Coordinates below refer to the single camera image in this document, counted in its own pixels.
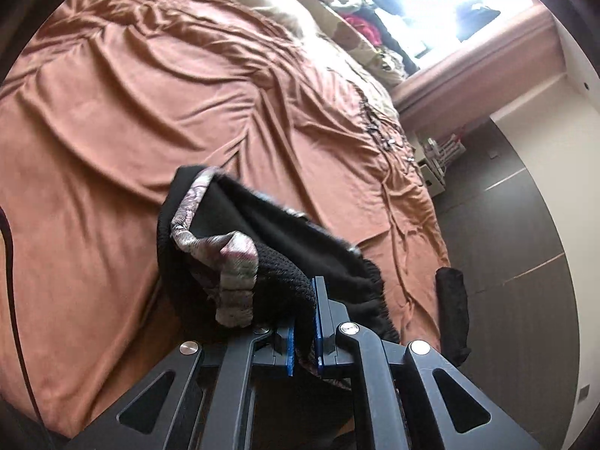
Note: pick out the beige bedding with brown print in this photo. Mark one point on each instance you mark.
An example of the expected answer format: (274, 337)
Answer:
(356, 56)

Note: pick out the brown blanket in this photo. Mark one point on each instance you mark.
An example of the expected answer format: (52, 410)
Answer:
(117, 150)

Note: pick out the white rack with sticks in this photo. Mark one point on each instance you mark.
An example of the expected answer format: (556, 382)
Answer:
(445, 150)

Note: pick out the black pants with patterned trim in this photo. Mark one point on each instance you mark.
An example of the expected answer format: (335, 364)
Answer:
(281, 239)

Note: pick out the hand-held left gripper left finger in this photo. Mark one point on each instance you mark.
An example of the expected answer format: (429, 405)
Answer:
(289, 347)

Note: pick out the black garment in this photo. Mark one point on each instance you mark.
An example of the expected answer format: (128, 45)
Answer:
(452, 309)

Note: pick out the pink curtain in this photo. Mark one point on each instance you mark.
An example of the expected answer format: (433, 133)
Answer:
(473, 65)

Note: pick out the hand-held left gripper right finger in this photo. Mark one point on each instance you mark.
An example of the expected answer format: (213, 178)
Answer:
(319, 328)

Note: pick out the red cloth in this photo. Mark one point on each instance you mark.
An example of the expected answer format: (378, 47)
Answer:
(363, 28)

